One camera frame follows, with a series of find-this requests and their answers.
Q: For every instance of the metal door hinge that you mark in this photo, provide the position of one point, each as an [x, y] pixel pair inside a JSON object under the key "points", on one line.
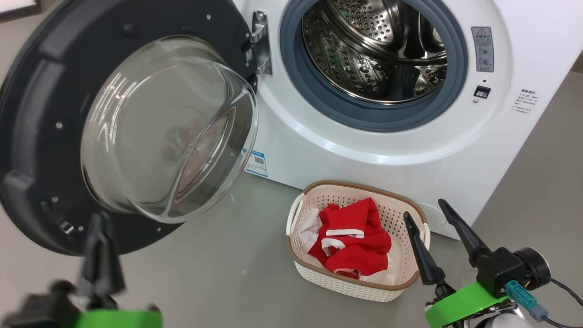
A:
{"points": [[261, 45]]}

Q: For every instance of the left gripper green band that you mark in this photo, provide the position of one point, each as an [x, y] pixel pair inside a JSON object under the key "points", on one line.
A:
{"points": [[118, 320]]}

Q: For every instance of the cream perforated laundry basket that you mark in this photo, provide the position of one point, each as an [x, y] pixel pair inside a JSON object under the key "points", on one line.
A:
{"points": [[401, 273]]}

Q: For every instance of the white washing machine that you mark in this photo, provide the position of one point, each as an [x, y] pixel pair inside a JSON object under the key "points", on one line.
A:
{"points": [[364, 150]]}

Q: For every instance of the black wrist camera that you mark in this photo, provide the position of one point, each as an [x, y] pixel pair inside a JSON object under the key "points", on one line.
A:
{"points": [[41, 310], [505, 269]]}

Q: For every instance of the red and white garment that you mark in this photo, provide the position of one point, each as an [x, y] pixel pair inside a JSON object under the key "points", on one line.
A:
{"points": [[355, 246]]}

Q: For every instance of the round white filter cover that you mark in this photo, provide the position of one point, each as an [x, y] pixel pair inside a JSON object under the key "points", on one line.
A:
{"points": [[435, 216]]}

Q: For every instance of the white panel with dark frame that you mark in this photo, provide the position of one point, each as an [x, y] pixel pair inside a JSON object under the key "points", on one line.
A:
{"points": [[16, 7]]}

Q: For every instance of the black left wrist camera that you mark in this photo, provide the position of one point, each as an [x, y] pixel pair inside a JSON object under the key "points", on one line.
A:
{"points": [[41, 310]]}

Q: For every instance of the grey rubber door gasket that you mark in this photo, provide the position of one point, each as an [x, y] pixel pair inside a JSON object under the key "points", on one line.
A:
{"points": [[291, 68]]}

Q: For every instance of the small printed text sticker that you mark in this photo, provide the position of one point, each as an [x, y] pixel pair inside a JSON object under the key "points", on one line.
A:
{"points": [[524, 101]]}

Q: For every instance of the grey warning sticker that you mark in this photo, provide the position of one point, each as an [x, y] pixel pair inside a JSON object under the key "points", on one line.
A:
{"points": [[483, 48]]}

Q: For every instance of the blue energy label sticker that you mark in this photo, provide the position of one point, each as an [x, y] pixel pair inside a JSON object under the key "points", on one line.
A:
{"points": [[256, 163]]}

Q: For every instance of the black round washing machine door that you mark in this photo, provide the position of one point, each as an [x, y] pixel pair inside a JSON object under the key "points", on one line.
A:
{"points": [[50, 91]]}

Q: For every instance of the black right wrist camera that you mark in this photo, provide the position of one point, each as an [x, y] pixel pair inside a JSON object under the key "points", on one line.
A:
{"points": [[505, 269]]}

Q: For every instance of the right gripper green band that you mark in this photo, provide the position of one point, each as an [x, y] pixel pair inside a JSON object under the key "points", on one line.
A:
{"points": [[464, 303]]}

